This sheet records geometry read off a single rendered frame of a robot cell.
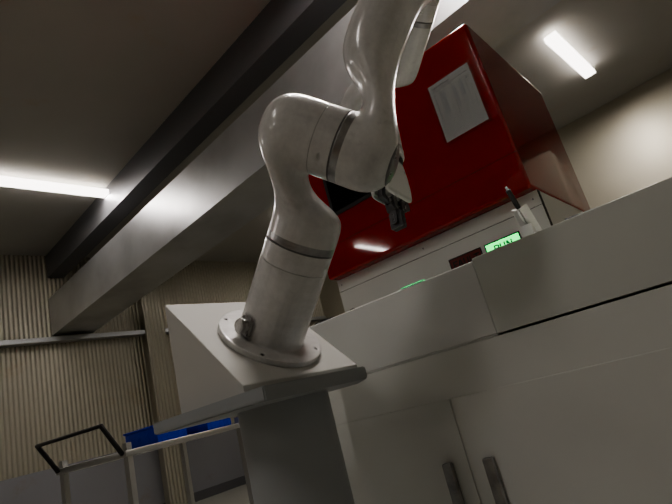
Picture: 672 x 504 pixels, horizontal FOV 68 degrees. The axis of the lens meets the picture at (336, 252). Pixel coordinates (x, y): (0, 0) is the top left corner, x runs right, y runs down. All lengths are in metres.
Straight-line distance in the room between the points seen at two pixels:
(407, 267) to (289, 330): 0.97
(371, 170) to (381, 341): 0.43
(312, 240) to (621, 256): 0.48
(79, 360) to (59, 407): 0.63
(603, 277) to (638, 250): 0.06
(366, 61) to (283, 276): 0.36
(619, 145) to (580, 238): 6.77
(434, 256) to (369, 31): 1.02
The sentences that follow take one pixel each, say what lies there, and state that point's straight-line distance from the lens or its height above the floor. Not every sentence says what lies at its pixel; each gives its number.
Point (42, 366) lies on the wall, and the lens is 7.42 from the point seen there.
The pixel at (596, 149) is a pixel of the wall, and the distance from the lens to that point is 7.73.
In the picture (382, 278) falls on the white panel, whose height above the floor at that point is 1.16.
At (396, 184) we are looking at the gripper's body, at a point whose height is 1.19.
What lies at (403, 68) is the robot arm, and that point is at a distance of 1.15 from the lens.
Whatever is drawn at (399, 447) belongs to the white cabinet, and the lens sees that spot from 1.09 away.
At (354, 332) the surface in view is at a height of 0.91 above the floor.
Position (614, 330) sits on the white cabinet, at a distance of 0.90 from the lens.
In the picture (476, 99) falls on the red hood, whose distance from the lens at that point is 1.70.
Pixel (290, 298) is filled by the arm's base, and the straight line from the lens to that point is 0.83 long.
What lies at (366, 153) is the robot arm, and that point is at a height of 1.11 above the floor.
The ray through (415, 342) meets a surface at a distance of 1.04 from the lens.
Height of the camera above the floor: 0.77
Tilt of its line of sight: 16 degrees up
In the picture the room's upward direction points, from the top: 15 degrees counter-clockwise
